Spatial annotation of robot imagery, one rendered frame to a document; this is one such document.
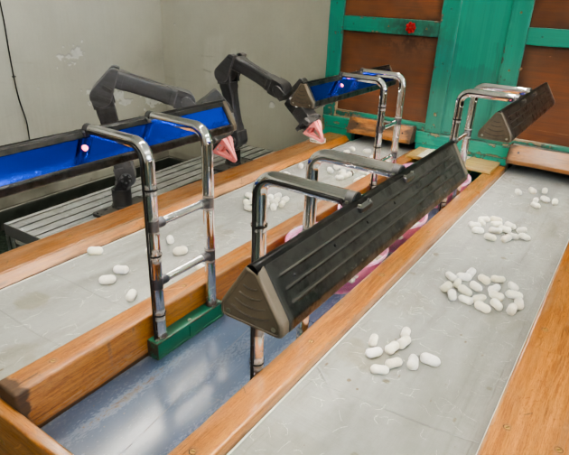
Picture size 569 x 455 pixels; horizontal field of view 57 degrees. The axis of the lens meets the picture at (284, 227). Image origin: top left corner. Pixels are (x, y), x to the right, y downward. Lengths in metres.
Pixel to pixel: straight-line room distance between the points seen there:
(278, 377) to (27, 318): 0.54
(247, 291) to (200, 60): 3.41
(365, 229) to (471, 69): 1.58
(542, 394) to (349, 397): 0.32
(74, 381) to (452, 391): 0.66
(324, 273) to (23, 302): 0.79
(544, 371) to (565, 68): 1.33
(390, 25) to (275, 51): 1.32
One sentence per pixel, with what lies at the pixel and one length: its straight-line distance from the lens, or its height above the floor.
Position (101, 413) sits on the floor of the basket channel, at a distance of 1.01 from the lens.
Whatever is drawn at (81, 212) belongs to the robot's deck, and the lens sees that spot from 1.83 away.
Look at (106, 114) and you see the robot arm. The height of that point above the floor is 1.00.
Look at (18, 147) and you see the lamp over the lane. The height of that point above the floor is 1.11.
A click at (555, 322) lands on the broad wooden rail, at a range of 1.20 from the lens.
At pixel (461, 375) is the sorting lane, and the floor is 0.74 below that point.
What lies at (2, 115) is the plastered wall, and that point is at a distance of 3.38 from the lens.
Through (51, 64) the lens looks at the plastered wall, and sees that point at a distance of 3.52.
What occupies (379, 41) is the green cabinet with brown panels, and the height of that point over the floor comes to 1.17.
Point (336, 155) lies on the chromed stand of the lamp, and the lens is 0.85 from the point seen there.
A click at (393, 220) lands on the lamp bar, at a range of 0.74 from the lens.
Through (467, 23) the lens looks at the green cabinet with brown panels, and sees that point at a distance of 2.20.
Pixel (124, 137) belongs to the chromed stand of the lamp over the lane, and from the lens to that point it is 0.95.
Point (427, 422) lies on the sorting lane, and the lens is 0.91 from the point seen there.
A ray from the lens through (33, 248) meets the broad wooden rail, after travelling 1.40.
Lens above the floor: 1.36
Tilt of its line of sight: 25 degrees down
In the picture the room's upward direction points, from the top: 2 degrees clockwise
